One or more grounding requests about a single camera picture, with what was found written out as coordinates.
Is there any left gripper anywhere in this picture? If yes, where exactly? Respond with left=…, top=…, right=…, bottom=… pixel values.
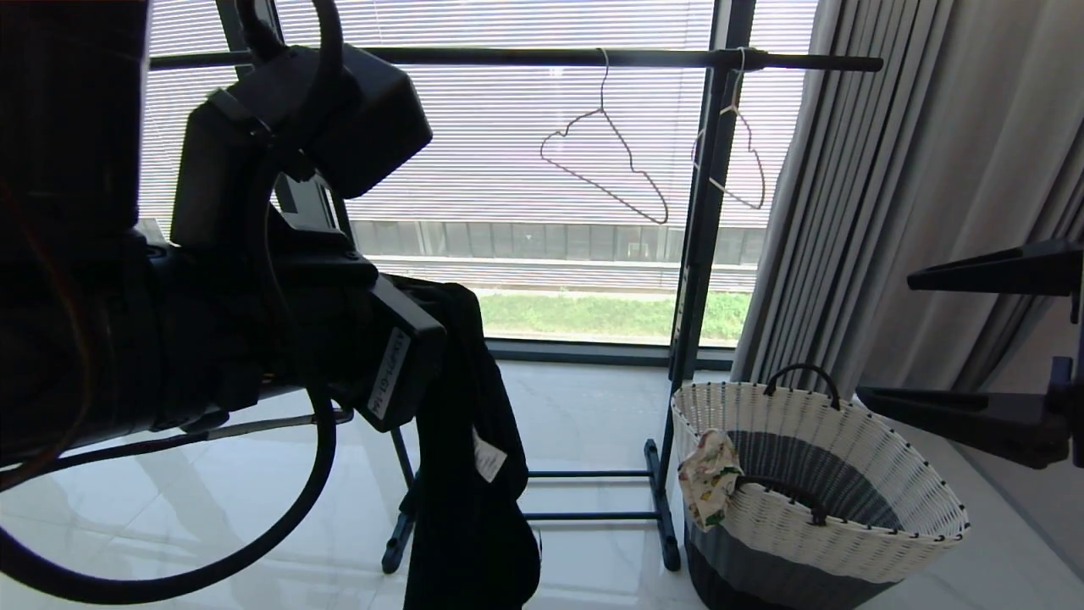
left=148, top=212, right=448, bottom=435

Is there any black clothes rack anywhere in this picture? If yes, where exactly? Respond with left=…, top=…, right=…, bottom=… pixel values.
left=148, top=47, right=884, bottom=574

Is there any pink clothes hanger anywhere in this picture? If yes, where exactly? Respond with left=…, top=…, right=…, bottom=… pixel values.
left=540, top=48, right=670, bottom=226
left=692, top=48, right=767, bottom=212

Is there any window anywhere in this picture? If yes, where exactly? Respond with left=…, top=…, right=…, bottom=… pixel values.
left=140, top=0, right=818, bottom=371

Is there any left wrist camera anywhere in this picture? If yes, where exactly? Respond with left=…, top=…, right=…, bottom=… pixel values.
left=169, top=42, right=434, bottom=252

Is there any white laundry basket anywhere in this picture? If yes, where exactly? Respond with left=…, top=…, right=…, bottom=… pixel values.
left=671, top=363, right=971, bottom=610

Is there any cream printed garment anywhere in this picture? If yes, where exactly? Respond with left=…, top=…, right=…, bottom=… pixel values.
left=677, top=430, right=745, bottom=531

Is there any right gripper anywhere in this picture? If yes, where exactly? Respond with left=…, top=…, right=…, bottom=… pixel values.
left=855, top=240, right=1084, bottom=472

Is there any grey cable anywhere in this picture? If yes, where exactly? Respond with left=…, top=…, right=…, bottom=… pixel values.
left=34, top=409, right=355, bottom=475

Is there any black garment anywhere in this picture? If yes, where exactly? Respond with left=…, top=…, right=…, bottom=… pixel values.
left=402, top=284, right=543, bottom=610

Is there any grey curtain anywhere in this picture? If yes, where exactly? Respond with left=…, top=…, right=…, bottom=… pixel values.
left=733, top=0, right=1084, bottom=399

